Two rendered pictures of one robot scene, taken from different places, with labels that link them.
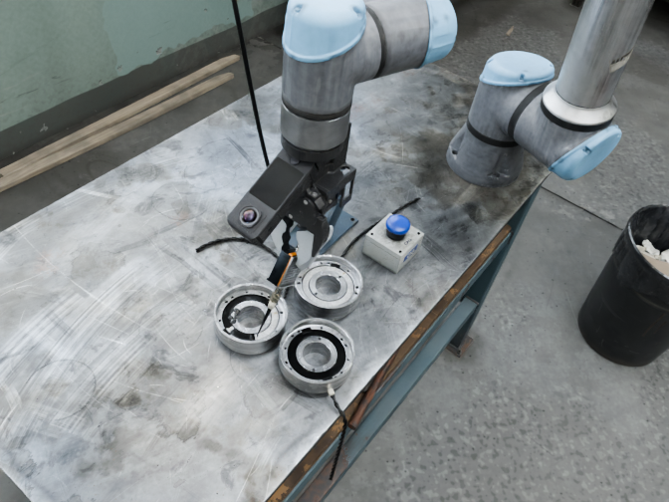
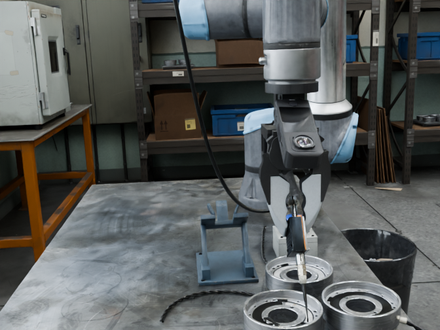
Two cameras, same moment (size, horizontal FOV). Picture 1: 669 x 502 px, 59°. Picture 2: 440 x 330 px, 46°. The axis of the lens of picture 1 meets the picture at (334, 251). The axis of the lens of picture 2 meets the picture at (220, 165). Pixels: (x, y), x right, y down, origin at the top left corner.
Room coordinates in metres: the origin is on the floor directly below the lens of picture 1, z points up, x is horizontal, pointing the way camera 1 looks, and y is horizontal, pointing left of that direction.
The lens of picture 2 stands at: (0.01, 0.51, 1.19)
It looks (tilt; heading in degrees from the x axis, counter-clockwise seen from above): 13 degrees down; 327
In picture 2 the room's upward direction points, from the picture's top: 2 degrees counter-clockwise
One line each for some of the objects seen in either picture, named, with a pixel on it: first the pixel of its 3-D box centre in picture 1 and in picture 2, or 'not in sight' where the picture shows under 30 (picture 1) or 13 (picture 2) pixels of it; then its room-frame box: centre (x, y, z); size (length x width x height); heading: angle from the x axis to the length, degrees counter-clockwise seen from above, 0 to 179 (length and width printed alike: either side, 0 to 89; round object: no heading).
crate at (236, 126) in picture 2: not in sight; (242, 119); (3.55, -2.05, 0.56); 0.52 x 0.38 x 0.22; 56
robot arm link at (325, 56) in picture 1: (324, 51); (291, 4); (0.54, 0.04, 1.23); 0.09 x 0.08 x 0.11; 130
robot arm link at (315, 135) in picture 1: (313, 117); (289, 66); (0.54, 0.05, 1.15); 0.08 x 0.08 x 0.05
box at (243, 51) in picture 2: not in sight; (238, 42); (3.54, -2.03, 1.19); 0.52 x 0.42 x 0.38; 59
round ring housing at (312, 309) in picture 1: (328, 288); (298, 279); (0.57, 0.00, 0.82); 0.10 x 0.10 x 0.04
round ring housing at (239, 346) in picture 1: (251, 320); (283, 321); (0.49, 0.10, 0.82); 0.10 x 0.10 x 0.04
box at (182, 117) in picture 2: not in sight; (177, 113); (3.80, -1.58, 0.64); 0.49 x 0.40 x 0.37; 64
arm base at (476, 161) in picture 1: (490, 142); (268, 182); (0.98, -0.27, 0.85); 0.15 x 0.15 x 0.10
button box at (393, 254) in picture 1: (395, 240); (294, 240); (0.70, -0.10, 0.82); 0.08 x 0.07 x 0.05; 149
